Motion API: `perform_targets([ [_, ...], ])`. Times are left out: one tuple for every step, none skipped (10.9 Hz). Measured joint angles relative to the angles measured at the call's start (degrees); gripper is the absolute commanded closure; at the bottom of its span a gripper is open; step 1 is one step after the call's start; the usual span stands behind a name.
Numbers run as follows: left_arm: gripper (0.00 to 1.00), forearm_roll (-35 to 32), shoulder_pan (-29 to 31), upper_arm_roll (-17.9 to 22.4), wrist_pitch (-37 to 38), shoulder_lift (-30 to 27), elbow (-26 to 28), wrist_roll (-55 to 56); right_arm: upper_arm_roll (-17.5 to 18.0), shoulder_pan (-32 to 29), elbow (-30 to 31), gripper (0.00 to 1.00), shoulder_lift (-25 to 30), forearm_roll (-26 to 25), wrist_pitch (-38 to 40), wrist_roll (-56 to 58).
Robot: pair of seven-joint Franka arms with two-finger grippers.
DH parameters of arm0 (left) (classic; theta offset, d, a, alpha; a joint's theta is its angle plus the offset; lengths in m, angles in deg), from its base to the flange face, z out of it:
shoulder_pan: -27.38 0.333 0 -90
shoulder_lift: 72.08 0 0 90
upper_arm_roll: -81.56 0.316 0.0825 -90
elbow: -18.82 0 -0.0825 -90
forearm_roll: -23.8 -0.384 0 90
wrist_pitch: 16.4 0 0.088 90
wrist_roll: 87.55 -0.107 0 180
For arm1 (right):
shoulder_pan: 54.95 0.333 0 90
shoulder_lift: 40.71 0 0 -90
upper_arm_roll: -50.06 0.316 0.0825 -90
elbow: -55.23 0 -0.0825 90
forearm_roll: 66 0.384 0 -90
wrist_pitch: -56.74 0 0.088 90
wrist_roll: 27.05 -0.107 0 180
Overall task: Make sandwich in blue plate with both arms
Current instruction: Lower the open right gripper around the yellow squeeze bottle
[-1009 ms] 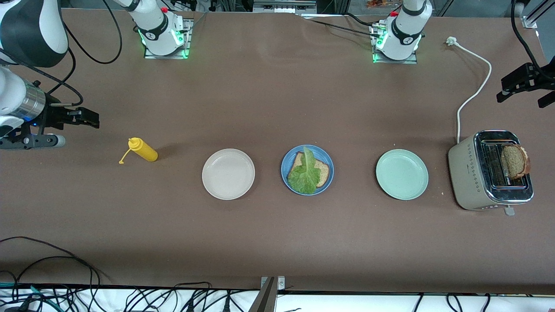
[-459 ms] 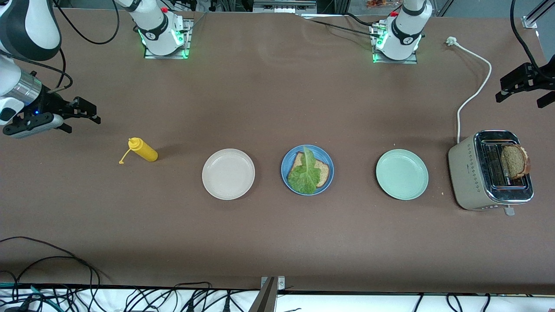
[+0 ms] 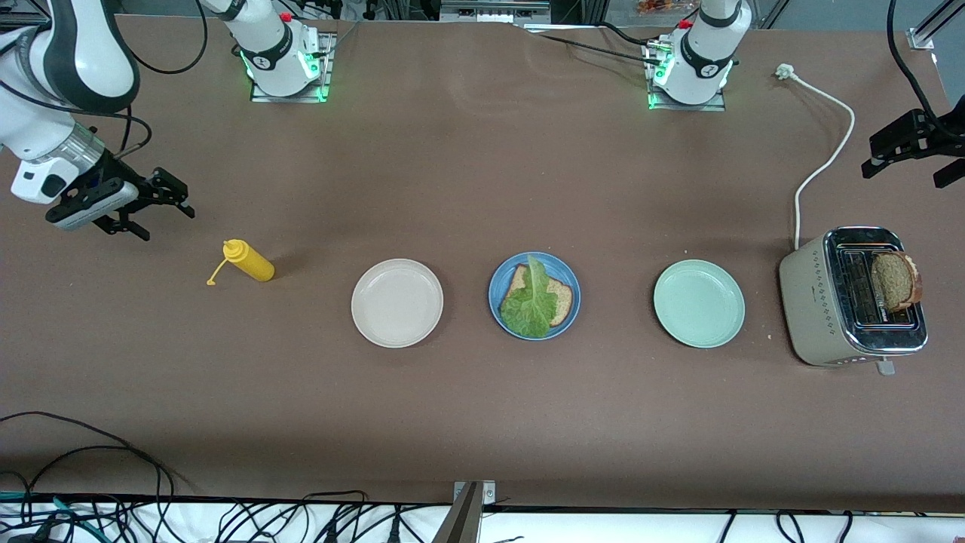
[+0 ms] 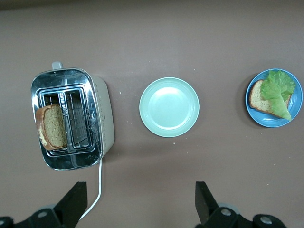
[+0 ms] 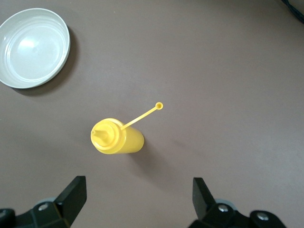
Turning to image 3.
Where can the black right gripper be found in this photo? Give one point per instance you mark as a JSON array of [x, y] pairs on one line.
[[121, 176]]

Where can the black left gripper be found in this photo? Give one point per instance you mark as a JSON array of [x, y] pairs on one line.
[[921, 136]]

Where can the yellow squeeze bottle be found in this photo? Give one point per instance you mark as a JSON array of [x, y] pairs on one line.
[[252, 264]]

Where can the brown toast bread slice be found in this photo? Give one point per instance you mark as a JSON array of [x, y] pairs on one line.
[[896, 283], [562, 302]]

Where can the green lettuce leaf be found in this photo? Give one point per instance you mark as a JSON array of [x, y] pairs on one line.
[[531, 302]]

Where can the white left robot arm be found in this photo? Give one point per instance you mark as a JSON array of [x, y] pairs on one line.
[[705, 53]]

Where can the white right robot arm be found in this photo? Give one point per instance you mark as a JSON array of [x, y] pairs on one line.
[[83, 53]]

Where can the beige plate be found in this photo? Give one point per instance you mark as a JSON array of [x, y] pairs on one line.
[[397, 303]]

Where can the green plate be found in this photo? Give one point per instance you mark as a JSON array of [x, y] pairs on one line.
[[699, 304]]

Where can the blue plate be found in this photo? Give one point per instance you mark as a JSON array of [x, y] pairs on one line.
[[497, 290]]

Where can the beige chrome toaster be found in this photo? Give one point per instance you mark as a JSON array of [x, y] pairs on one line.
[[818, 302]]

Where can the orange snack packet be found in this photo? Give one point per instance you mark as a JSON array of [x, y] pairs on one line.
[[656, 6]]

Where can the gray metal box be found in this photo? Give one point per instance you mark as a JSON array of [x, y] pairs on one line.
[[490, 9]]

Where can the black power plug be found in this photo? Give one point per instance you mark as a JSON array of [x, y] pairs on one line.
[[392, 532]]

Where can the gray metal bar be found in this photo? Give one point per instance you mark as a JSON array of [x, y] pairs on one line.
[[461, 520]]

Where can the aluminium frame post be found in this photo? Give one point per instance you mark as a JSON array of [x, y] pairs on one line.
[[923, 34]]

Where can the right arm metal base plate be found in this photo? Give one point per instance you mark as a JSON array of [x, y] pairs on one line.
[[329, 68]]

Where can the silver metal bracket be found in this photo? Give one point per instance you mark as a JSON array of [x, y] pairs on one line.
[[488, 492]]

